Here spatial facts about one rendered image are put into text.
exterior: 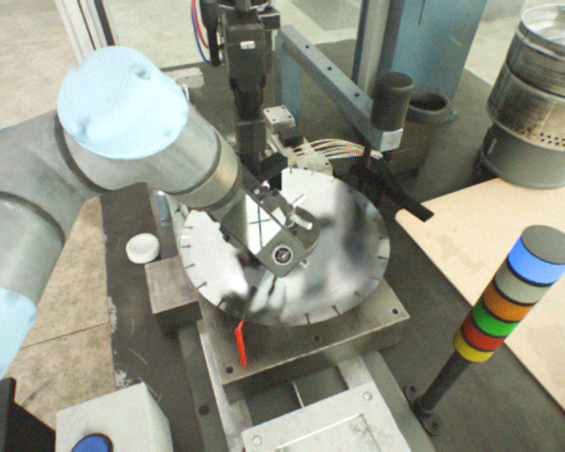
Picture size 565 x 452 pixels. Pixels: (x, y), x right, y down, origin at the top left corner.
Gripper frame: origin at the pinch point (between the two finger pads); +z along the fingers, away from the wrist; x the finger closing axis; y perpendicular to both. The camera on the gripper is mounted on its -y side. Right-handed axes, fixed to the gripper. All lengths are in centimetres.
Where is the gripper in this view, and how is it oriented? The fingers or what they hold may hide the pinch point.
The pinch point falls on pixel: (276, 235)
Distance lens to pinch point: 57.3
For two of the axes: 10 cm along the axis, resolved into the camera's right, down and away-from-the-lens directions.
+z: 2.8, 2.5, 9.3
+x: -7.3, 6.8, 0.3
